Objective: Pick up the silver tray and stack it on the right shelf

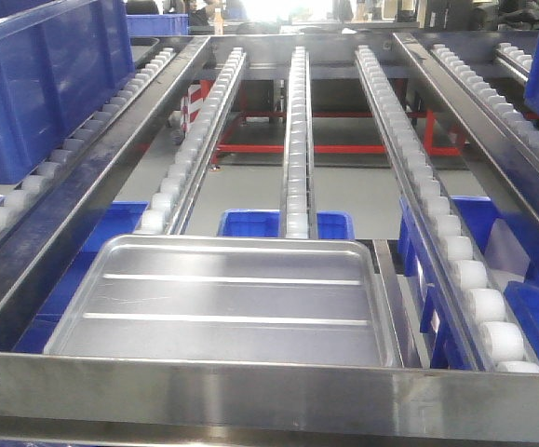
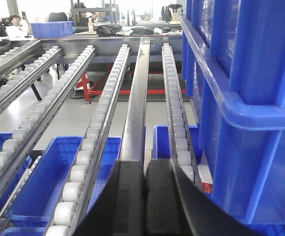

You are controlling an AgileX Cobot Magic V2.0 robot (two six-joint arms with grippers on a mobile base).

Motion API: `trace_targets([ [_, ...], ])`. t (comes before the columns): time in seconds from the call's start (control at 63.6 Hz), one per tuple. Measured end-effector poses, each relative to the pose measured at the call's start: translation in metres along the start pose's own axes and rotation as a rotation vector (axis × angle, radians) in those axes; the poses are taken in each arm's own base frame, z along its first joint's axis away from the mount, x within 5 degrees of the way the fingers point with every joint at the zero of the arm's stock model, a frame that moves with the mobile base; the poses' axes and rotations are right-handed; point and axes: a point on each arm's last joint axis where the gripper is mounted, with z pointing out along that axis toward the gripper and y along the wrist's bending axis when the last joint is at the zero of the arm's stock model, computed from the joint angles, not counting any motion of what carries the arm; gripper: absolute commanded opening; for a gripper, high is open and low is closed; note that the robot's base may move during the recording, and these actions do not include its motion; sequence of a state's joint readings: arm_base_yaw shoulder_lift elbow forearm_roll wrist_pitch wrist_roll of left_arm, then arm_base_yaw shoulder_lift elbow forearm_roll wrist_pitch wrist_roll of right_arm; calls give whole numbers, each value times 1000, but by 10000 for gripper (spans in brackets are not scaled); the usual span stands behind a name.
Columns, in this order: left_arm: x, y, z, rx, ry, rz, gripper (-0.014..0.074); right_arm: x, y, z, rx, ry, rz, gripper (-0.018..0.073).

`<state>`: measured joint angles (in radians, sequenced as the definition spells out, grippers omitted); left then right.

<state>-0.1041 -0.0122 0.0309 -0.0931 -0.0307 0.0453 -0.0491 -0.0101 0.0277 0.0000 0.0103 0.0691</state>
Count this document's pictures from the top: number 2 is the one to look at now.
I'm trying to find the white roller conveyor rail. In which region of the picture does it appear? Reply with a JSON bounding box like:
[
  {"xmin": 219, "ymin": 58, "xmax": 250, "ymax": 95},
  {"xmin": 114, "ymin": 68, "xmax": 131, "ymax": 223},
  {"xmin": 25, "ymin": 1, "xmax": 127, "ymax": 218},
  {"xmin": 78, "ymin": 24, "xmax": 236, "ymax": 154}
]
[
  {"xmin": 44, "ymin": 44, "xmax": 130, "ymax": 236},
  {"xmin": 161, "ymin": 43, "xmax": 203, "ymax": 191},
  {"xmin": 0, "ymin": 46, "xmax": 63, "ymax": 114},
  {"xmin": 0, "ymin": 45, "xmax": 95, "ymax": 196}
]

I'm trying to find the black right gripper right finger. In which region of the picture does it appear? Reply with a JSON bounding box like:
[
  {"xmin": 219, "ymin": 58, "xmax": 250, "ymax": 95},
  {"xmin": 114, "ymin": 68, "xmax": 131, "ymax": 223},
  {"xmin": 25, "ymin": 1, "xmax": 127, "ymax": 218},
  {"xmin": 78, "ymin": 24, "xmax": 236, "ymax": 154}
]
[{"xmin": 146, "ymin": 159, "xmax": 260, "ymax": 236}]

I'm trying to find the steel divider rail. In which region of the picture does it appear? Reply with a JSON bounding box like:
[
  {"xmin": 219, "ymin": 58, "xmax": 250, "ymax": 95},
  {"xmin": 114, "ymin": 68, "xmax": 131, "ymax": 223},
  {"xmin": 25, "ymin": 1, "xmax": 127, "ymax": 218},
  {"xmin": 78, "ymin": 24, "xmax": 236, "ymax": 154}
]
[{"xmin": 120, "ymin": 37, "xmax": 151, "ymax": 164}]

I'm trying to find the large blue crate stack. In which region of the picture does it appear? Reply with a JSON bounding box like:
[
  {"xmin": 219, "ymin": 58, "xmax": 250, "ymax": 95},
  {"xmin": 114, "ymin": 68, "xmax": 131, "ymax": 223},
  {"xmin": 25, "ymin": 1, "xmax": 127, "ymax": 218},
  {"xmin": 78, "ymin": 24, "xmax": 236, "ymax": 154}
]
[{"xmin": 181, "ymin": 0, "xmax": 285, "ymax": 225}]

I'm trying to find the seated person in white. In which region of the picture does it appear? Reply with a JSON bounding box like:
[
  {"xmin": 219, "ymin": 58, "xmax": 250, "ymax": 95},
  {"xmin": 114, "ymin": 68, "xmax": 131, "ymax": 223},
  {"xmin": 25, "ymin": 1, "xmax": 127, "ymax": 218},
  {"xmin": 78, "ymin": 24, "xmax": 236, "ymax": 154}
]
[{"xmin": 0, "ymin": 15, "xmax": 32, "ymax": 38}]

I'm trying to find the black bag on table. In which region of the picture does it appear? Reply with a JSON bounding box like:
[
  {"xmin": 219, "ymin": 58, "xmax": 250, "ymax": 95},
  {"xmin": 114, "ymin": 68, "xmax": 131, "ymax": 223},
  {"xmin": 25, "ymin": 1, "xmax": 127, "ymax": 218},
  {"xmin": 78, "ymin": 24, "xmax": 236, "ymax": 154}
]
[{"xmin": 96, "ymin": 24, "xmax": 122, "ymax": 37}]

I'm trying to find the blue bin on table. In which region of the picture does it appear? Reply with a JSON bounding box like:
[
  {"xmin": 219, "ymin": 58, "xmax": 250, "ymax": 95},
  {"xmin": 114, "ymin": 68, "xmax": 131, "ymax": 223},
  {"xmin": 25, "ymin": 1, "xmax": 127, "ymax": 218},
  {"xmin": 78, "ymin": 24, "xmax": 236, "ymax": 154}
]
[{"xmin": 31, "ymin": 21, "xmax": 73, "ymax": 39}]

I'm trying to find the red steel frame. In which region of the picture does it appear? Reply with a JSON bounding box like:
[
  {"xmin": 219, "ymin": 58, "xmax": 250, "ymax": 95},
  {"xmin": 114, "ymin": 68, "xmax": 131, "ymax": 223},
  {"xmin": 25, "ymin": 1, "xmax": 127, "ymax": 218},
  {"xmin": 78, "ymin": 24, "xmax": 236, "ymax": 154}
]
[{"xmin": 74, "ymin": 62, "xmax": 187, "ymax": 103}]

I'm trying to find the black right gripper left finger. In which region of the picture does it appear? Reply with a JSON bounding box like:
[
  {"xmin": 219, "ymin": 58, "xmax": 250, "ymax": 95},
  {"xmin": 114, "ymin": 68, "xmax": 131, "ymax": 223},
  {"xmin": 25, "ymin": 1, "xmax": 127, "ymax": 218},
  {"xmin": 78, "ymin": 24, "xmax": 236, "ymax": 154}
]
[{"xmin": 74, "ymin": 160, "xmax": 144, "ymax": 236}]

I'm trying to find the blue plastic bin below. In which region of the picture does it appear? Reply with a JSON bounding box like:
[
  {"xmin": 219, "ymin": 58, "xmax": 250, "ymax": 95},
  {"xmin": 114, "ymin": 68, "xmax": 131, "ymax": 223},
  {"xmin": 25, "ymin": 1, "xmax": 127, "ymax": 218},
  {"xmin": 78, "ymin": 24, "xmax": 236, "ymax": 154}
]
[
  {"xmin": 6, "ymin": 136, "xmax": 122, "ymax": 228},
  {"xmin": 153, "ymin": 125, "xmax": 203, "ymax": 164}
]

